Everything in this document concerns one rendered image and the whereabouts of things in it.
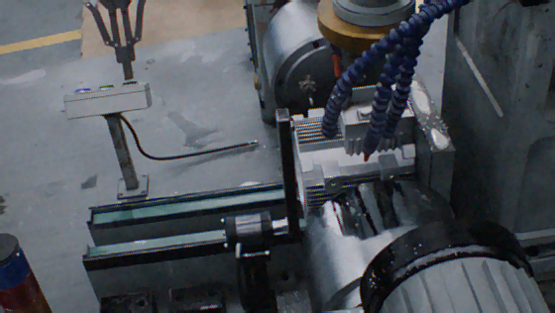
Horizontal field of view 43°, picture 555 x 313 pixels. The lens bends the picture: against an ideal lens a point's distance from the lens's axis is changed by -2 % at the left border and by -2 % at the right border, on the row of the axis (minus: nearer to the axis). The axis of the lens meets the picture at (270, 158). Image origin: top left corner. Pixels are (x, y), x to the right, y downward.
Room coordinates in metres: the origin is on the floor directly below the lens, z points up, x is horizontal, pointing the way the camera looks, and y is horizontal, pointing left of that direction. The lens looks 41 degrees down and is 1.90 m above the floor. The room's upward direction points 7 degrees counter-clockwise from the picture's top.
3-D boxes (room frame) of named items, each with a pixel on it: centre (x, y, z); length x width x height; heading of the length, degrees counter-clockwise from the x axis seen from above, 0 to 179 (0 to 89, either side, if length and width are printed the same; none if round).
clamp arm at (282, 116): (0.85, -0.02, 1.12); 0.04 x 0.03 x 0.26; 92
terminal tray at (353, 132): (0.99, -0.19, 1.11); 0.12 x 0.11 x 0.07; 92
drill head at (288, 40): (1.34, -0.14, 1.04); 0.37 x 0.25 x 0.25; 2
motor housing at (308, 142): (0.99, -0.15, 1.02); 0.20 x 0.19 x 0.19; 92
